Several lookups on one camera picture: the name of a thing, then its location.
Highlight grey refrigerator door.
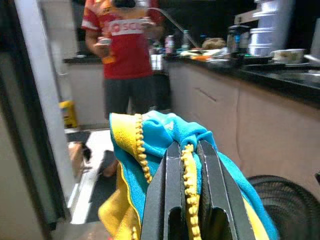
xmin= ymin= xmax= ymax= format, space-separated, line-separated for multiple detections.
xmin=13 ymin=0 xmax=76 ymax=208

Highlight dark floor mat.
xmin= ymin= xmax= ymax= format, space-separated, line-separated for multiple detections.
xmin=84 ymin=149 xmax=121 ymax=223

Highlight black round laundry basket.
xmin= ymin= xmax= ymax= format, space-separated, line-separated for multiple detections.
xmin=246 ymin=174 xmax=320 ymax=240

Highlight blue and yellow zip jacket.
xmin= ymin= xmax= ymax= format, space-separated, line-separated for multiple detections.
xmin=97 ymin=112 xmax=280 ymax=240

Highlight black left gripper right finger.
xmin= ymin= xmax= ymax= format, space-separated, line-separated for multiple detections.
xmin=198 ymin=139 xmax=258 ymax=240

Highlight beige kitchen cabinet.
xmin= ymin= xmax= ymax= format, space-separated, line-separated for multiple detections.
xmin=167 ymin=61 xmax=320 ymax=198

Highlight white floral bowl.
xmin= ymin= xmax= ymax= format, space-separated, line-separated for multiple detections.
xmin=269 ymin=48 xmax=306 ymax=63

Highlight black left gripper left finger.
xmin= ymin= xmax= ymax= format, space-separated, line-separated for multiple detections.
xmin=140 ymin=141 xmax=187 ymax=240

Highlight pink bottle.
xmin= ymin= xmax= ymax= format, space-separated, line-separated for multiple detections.
xmin=164 ymin=34 xmax=175 ymax=55

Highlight brown paper bag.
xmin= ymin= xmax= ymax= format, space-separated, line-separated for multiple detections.
xmin=67 ymin=141 xmax=93 ymax=178

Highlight person in red jersey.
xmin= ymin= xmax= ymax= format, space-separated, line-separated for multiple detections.
xmin=81 ymin=0 xmax=166 ymax=121

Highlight yellow box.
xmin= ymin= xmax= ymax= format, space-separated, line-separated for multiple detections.
xmin=59 ymin=100 xmax=78 ymax=129

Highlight stacked silver steel pots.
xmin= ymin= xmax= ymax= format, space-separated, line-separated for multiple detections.
xmin=247 ymin=0 xmax=281 ymax=57

